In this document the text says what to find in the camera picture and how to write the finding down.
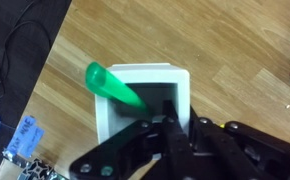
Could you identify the blue tape label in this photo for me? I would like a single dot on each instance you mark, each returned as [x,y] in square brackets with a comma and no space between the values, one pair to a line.
[26,137]

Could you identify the green marker in holder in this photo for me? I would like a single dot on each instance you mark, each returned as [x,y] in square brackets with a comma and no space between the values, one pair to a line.
[103,83]

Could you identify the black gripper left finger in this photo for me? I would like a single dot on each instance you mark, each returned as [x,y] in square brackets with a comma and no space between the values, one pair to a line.
[120,156]

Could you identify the aluminium extrusion rail assembly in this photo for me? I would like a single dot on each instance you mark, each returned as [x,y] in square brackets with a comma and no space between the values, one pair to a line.
[32,169]

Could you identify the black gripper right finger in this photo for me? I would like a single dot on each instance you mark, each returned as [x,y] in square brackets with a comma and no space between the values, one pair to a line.
[234,151]

